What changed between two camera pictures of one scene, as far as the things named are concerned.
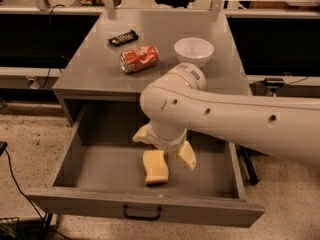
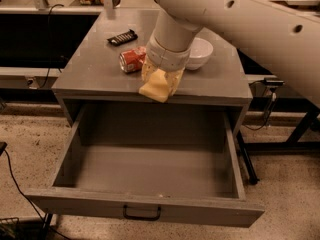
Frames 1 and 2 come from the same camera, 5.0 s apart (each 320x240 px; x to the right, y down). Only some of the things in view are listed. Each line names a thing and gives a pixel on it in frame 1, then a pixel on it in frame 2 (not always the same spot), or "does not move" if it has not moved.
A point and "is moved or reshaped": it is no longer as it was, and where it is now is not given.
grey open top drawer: [99, 171] does not move
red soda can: [139, 58] does not move
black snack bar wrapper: [124, 38] does not move
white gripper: [165, 144] to [165, 59]
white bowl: [193, 50] does not move
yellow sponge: [157, 169] is moved or reshaped
